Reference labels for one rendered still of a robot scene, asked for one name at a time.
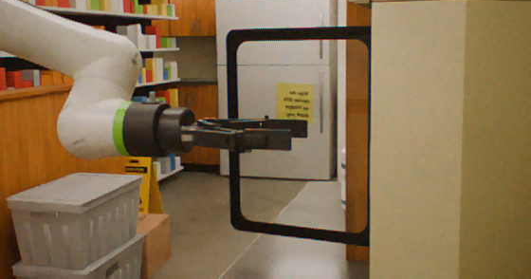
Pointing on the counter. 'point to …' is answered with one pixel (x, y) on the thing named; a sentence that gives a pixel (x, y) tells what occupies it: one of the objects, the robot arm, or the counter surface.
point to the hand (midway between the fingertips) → (287, 134)
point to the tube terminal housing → (450, 129)
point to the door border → (238, 118)
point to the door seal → (234, 118)
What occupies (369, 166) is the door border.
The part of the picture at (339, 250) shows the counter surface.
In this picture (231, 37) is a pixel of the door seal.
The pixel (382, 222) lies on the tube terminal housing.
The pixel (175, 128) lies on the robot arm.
